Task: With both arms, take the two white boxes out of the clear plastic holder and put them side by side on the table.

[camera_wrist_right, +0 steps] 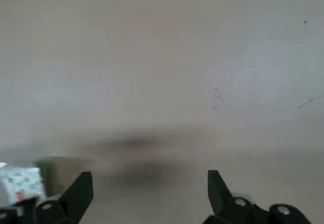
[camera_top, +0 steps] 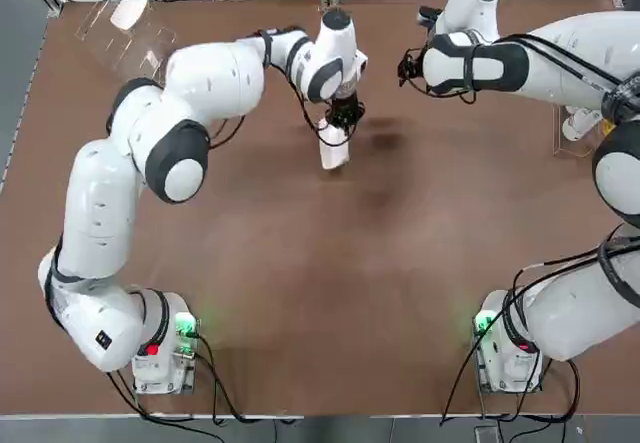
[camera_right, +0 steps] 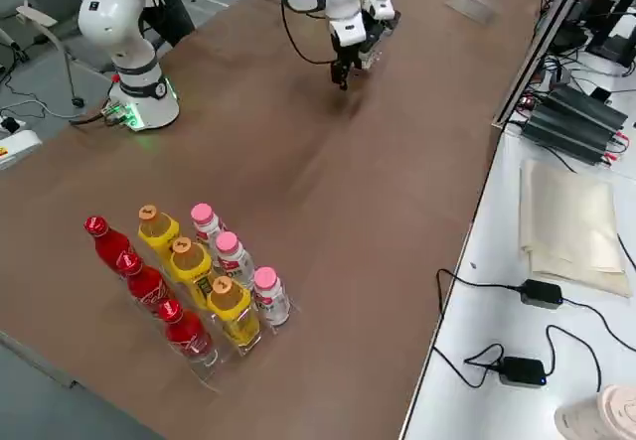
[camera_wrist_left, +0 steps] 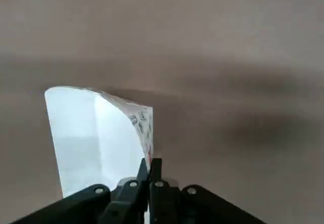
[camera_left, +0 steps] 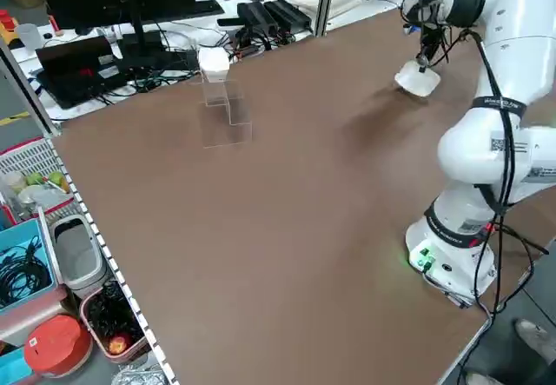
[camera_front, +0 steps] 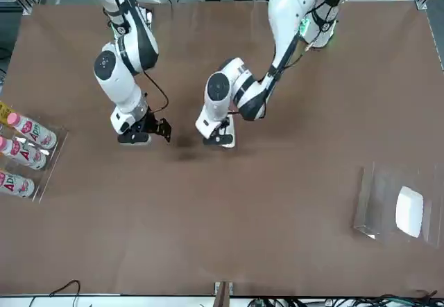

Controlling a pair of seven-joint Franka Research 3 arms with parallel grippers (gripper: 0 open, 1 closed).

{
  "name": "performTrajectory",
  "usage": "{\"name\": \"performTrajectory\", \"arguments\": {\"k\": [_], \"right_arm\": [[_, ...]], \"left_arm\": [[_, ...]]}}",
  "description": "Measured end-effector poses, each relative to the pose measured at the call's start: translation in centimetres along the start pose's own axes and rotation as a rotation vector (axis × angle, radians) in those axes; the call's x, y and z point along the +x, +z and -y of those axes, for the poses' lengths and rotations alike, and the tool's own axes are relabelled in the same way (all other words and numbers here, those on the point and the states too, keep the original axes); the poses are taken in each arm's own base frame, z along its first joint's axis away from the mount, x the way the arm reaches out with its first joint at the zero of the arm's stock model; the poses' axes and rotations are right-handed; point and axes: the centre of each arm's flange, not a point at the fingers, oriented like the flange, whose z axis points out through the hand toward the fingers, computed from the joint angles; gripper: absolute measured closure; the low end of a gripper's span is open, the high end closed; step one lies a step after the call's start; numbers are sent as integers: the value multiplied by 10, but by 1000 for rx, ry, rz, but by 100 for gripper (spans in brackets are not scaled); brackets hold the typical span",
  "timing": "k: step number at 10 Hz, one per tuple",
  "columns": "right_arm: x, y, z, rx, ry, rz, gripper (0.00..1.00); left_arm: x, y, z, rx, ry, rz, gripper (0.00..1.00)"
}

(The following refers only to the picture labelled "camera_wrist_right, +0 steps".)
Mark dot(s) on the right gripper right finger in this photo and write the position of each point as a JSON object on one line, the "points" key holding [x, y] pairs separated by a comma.
{"points": [[222, 198]]}

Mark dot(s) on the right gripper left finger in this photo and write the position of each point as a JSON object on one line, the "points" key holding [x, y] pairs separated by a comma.
{"points": [[76, 193]]}

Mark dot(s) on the white box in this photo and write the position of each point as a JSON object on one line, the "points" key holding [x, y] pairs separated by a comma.
{"points": [[22, 181]]}

